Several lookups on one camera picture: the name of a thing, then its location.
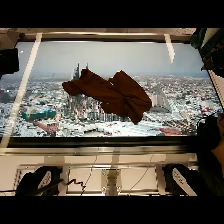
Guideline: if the brown garment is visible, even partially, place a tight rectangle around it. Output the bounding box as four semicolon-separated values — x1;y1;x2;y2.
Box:
61;68;153;125

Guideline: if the black garment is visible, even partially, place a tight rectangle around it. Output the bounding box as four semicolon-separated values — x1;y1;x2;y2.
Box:
0;48;21;78

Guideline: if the black cable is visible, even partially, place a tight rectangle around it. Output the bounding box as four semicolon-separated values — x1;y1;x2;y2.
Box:
127;154;155;193
49;177;88;197
80;154;99;197

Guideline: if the silver frame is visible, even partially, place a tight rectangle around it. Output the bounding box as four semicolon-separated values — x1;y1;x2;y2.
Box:
0;27;224;197

